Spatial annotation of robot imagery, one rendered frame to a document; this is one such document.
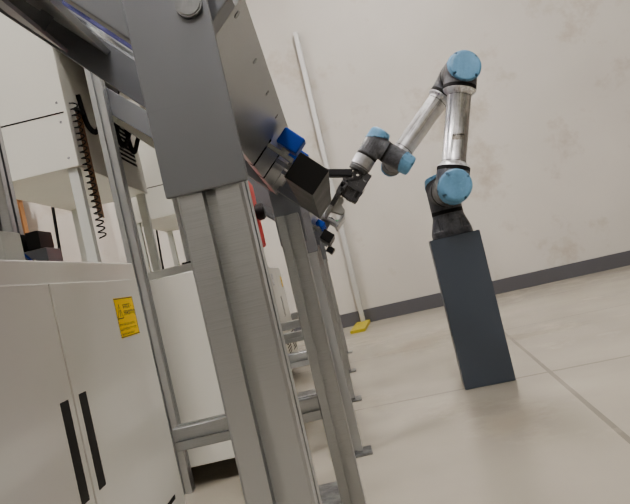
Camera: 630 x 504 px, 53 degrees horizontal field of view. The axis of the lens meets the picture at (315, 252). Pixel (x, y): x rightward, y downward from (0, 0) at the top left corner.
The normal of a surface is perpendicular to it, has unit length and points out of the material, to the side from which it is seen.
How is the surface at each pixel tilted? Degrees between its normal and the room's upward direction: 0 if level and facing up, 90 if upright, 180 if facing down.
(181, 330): 90
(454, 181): 97
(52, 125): 90
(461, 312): 90
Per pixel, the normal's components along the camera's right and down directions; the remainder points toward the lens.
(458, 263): -0.14, 0.00
